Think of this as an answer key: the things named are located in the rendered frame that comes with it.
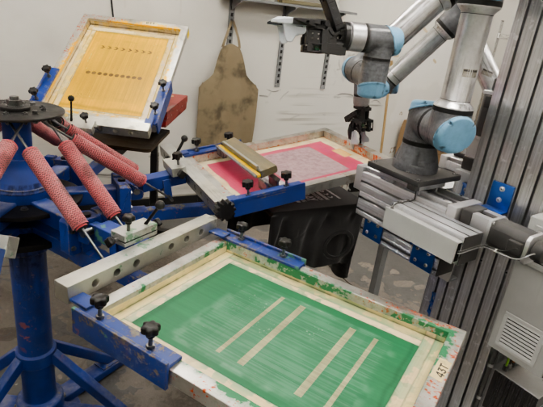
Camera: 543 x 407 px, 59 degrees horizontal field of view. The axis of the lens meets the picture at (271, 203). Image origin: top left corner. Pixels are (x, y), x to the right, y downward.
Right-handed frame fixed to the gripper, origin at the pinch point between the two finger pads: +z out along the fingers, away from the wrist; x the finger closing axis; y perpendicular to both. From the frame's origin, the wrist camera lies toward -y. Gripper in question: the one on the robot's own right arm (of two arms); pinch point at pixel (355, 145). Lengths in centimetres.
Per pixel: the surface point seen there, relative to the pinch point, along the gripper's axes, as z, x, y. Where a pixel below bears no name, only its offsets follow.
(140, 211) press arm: 6, -104, 3
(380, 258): 58, 9, 14
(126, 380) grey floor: 97, -122, -7
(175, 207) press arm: 9, -90, 2
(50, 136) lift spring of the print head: -19, -129, -28
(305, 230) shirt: 24, -41, 22
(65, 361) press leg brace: 62, -144, 7
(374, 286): 75, 6, 14
